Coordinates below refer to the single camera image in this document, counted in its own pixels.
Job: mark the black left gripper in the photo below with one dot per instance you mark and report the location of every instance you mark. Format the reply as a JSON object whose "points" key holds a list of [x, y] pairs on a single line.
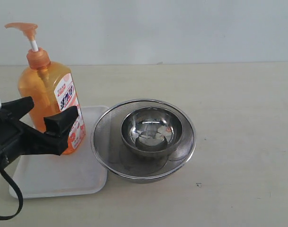
{"points": [[17, 140]]}

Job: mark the orange soap pump bottle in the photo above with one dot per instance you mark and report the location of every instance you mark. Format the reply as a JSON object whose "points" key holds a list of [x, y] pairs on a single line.
{"points": [[49, 83]]}

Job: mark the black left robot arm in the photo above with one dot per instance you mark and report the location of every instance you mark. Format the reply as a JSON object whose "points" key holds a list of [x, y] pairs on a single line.
{"points": [[18, 138]]}

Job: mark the small stainless steel bowl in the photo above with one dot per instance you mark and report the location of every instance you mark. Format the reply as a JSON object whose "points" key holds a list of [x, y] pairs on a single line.
{"points": [[152, 132]]}

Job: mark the white plastic tray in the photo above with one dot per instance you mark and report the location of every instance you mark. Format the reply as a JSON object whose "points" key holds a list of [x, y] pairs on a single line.
{"points": [[79, 173]]}

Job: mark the steel mesh strainer basket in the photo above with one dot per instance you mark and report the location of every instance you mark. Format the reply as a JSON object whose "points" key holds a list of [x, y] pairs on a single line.
{"points": [[111, 153]]}

